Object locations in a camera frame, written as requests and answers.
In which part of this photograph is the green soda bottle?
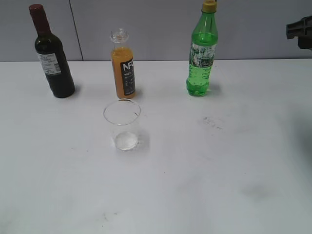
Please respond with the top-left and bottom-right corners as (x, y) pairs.
(186, 0), (218, 97)

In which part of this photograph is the dark red wine bottle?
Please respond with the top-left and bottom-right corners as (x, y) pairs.
(29, 4), (75, 98)

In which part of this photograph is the transparent plastic cup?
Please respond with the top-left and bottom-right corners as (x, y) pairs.
(103, 98), (141, 151)

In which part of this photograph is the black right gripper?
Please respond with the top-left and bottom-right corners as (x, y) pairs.
(286, 16), (312, 50)

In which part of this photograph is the NFC orange juice bottle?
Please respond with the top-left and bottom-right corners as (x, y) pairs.
(111, 28), (136, 99)

